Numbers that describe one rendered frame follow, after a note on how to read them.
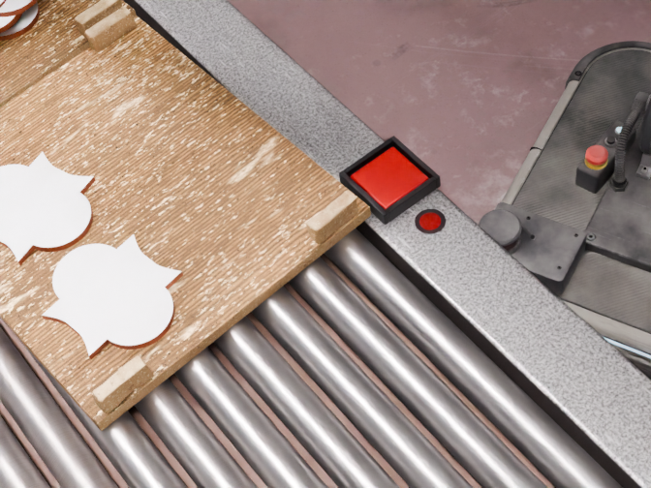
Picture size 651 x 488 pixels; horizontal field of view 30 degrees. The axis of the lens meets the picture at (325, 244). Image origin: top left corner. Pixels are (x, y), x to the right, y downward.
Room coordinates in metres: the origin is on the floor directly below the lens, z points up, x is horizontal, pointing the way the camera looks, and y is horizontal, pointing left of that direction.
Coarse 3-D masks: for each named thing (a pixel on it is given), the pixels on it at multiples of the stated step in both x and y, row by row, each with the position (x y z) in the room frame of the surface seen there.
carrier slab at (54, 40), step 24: (48, 0) 1.14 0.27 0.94; (72, 0) 1.13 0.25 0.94; (96, 0) 1.12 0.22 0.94; (48, 24) 1.10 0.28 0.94; (72, 24) 1.09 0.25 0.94; (0, 48) 1.07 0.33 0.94; (24, 48) 1.06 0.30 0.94; (48, 48) 1.06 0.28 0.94; (72, 48) 1.05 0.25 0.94; (0, 72) 1.03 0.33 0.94; (24, 72) 1.03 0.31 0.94; (48, 72) 1.02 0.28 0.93; (0, 96) 1.00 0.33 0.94
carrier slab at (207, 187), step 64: (64, 64) 1.03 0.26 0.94; (128, 64) 1.01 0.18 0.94; (192, 64) 0.99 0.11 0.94; (0, 128) 0.95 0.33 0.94; (64, 128) 0.93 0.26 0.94; (128, 128) 0.91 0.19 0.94; (192, 128) 0.89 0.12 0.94; (256, 128) 0.88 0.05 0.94; (128, 192) 0.82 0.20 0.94; (192, 192) 0.80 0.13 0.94; (256, 192) 0.79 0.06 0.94; (320, 192) 0.77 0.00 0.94; (0, 256) 0.77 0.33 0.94; (64, 256) 0.75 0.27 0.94; (192, 256) 0.72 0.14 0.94; (256, 256) 0.71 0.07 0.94; (320, 256) 0.70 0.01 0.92; (192, 320) 0.65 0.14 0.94; (64, 384) 0.60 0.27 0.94
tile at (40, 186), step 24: (0, 168) 0.88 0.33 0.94; (24, 168) 0.87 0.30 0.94; (48, 168) 0.87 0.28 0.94; (0, 192) 0.85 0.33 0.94; (24, 192) 0.84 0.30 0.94; (48, 192) 0.83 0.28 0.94; (72, 192) 0.83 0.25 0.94; (0, 216) 0.81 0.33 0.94; (24, 216) 0.81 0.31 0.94; (48, 216) 0.80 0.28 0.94; (72, 216) 0.80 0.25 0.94; (0, 240) 0.78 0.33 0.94; (24, 240) 0.78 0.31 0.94; (48, 240) 0.77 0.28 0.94; (72, 240) 0.77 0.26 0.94
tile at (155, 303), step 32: (96, 256) 0.74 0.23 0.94; (128, 256) 0.73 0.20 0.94; (64, 288) 0.71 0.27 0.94; (96, 288) 0.70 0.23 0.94; (128, 288) 0.69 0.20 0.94; (160, 288) 0.69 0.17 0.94; (64, 320) 0.67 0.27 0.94; (96, 320) 0.66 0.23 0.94; (128, 320) 0.65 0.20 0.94; (160, 320) 0.65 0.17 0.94; (96, 352) 0.63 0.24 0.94
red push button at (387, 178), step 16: (384, 160) 0.80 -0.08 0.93; (400, 160) 0.80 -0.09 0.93; (352, 176) 0.79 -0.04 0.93; (368, 176) 0.79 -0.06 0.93; (384, 176) 0.78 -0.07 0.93; (400, 176) 0.78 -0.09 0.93; (416, 176) 0.77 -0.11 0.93; (368, 192) 0.77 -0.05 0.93; (384, 192) 0.76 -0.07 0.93; (400, 192) 0.76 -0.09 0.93; (384, 208) 0.74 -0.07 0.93
